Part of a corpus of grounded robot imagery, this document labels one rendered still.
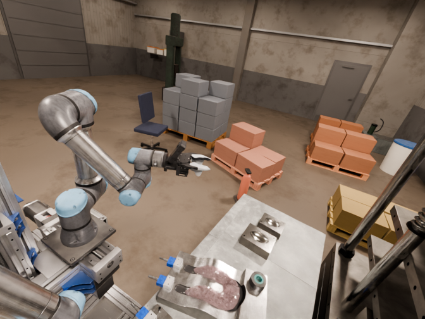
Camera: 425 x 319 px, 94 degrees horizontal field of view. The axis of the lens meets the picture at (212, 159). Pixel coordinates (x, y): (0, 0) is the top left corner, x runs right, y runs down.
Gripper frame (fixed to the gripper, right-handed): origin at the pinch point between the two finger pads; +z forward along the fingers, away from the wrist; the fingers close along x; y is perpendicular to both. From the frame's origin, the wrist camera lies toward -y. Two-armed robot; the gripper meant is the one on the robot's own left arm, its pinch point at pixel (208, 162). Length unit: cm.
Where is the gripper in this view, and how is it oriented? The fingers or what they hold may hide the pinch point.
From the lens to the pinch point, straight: 89.2
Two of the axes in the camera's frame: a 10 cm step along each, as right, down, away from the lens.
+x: -0.5, 6.0, -8.0
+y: -1.5, 7.9, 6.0
